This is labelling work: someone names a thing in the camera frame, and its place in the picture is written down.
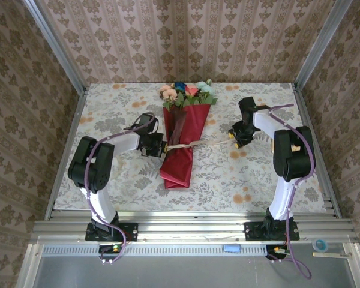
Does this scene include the beige ribbon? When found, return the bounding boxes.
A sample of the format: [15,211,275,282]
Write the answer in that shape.
[164,137,233,153]

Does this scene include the dark red wrapping paper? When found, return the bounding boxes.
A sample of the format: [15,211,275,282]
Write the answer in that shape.
[159,103,211,190]

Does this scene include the mint artificial flower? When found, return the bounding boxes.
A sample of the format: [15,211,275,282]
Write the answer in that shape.
[196,79,218,106]

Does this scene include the blue artificial flower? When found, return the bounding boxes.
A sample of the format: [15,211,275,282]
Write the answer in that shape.
[173,81,188,104]

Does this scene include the coral red artificial flower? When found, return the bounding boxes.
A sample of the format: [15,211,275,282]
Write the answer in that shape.
[184,84,199,106]

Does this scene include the floral tablecloth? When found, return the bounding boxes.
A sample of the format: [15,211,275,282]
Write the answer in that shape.
[53,82,326,214]

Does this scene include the black controller with green light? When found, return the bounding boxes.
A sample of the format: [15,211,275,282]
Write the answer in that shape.
[98,244,124,254]

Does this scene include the black controller with orange plug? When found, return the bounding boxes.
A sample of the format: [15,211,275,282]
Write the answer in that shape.
[266,245,290,260]

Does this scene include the grey metal panel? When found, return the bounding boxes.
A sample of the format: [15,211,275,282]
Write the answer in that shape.
[16,243,360,288]

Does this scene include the blue tape roll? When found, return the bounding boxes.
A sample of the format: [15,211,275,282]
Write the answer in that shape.
[311,238,329,251]

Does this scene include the wooden ruler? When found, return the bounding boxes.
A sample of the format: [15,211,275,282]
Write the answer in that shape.
[312,252,353,259]

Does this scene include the aluminium side rail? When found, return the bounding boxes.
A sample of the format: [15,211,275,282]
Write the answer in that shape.
[292,83,343,218]
[44,86,88,220]

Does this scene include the aluminium frame rails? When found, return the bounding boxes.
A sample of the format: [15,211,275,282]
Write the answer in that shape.
[29,209,358,244]

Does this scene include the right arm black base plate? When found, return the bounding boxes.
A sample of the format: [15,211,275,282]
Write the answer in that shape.
[244,221,300,241]

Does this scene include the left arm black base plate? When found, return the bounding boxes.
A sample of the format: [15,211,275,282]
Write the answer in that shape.
[85,222,139,242]

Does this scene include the slotted grey cable duct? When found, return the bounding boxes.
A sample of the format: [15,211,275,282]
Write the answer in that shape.
[41,245,269,256]

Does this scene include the aluminium corner post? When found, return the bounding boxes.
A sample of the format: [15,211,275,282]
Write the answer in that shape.
[293,0,353,88]
[23,0,89,94]

